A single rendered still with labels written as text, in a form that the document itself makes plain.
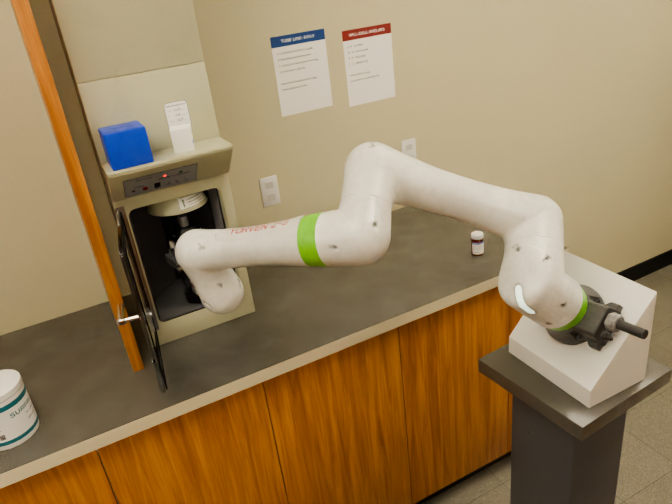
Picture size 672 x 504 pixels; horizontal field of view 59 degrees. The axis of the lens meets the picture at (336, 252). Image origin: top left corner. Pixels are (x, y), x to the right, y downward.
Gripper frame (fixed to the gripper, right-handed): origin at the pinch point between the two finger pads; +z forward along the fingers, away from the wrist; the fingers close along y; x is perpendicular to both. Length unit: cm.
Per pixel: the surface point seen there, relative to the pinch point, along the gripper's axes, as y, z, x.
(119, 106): 9.7, -6.1, -44.0
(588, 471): -70, -91, 50
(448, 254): -85, -13, 26
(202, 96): -11.6, -5.6, -42.4
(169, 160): 2.5, -17.7, -31.0
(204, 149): -7.0, -16.1, -31.3
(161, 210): 5.6, -2.5, -13.2
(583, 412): -62, -95, 24
